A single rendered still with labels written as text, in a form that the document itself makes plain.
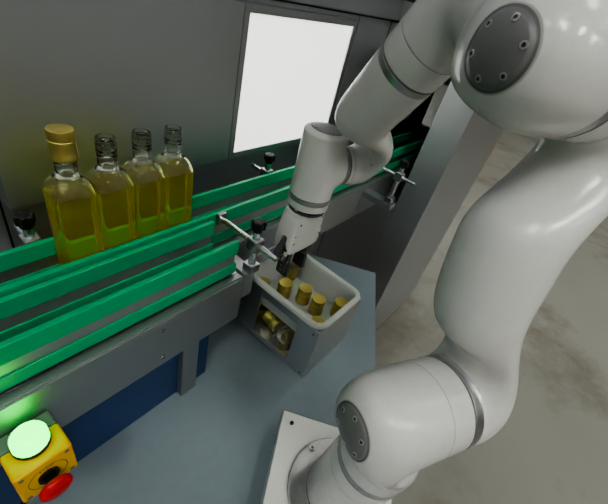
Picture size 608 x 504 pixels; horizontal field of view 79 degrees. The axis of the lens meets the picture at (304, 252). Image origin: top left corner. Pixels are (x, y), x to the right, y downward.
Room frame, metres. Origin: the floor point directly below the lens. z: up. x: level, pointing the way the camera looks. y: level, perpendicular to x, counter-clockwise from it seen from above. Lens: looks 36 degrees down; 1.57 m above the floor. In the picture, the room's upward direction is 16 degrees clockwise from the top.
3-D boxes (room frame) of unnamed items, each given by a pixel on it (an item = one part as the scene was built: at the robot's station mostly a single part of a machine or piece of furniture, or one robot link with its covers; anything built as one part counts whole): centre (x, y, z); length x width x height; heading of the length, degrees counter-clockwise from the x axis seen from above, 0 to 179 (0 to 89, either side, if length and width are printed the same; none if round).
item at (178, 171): (0.59, 0.27, 1.16); 0.06 x 0.06 x 0.21; 59
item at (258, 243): (0.60, 0.12, 1.12); 0.17 x 0.03 x 0.12; 60
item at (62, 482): (0.17, 0.24, 0.96); 0.04 x 0.03 x 0.04; 150
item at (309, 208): (0.66, 0.02, 1.21); 0.09 x 0.08 x 0.03; 149
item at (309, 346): (0.66, 0.00, 0.92); 0.27 x 0.17 x 0.15; 60
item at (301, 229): (0.66, 0.02, 1.15); 0.10 x 0.07 x 0.11; 149
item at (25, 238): (0.43, 0.45, 1.11); 0.07 x 0.04 x 0.13; 60
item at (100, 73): (0.85, 0.27, 1.32); 0.90 x 0.03 x 0.34; 150
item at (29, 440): (0.19, 0.28, 1.01); 0.04 x 0.04 x 0.03
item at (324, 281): (0.65, -0.03, 0.97); 0.22 x 0.17 x 0.09; 60
